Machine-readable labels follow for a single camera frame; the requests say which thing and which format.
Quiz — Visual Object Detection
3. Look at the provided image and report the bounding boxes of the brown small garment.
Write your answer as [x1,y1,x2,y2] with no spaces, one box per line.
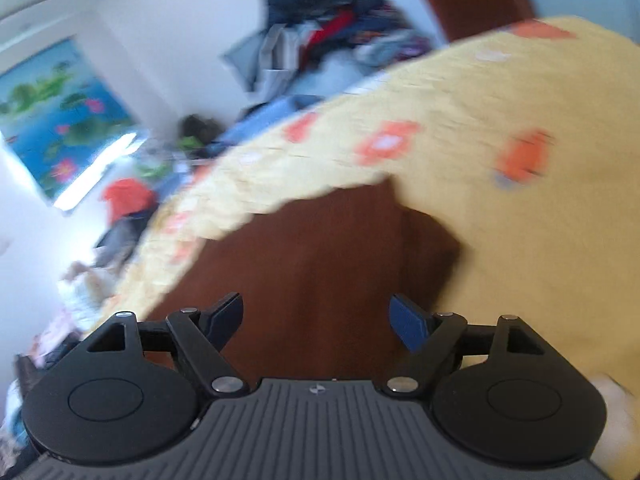
[151,180,462,382]

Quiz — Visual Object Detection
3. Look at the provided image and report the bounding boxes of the pile of assorted clothes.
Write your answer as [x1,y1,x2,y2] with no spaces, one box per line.
[236,0,434,102]

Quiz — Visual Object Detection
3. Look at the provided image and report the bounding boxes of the orange cloth item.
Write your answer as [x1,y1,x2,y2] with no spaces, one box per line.
[101,178,157,224]

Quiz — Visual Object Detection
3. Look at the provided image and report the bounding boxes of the yellow carrot-print bed sheet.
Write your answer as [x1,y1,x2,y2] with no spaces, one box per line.
[94,14,640,480]

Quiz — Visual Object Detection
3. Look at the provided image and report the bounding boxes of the dark and green toy clutter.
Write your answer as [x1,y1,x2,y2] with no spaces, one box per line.
[177,114,224,158]

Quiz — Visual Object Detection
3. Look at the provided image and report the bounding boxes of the blue floral window curtain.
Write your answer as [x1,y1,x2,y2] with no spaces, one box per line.
[1,39,138,202]

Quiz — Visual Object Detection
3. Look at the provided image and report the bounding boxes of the blue striped fabric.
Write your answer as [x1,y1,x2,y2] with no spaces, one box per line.
[209,94,322,148]

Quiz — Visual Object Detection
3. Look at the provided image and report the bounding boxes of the grey flat screen panel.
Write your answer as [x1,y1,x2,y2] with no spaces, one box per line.
[221,30,267,93]

